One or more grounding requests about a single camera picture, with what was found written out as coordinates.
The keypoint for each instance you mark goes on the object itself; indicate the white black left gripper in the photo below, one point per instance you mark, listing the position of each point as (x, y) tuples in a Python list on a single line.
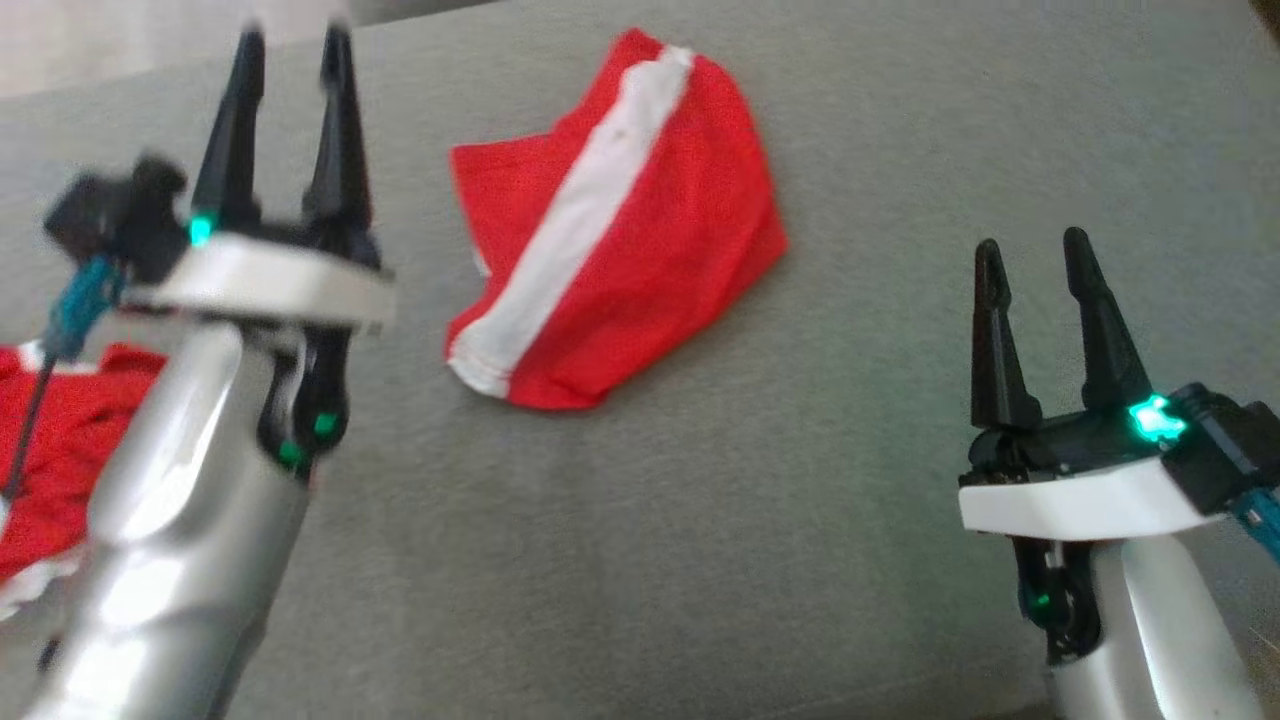
[(270, 285)]

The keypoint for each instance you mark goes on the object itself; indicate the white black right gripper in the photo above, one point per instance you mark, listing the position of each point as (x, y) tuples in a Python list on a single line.
[(1080, 500)]

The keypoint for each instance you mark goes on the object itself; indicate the red basketball jersey white sleeves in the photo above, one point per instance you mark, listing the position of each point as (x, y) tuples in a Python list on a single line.
[(60, 450)]

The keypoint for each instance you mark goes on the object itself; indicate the red shorts with white stripe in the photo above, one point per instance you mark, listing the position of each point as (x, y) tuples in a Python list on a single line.
[(650, 250)]

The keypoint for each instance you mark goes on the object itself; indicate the grey sofa seat cushion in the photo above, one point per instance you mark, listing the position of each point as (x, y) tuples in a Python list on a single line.
[(700, 550)]

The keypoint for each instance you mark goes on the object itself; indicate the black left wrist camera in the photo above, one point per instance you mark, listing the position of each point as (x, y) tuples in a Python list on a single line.
[(120, 220)]

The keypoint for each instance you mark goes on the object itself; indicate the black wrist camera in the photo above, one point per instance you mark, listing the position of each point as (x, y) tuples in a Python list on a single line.
[(120, 220), (1225, 440)]

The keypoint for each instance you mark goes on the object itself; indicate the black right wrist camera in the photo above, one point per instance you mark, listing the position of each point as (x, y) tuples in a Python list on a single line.
[(1225, 440)]

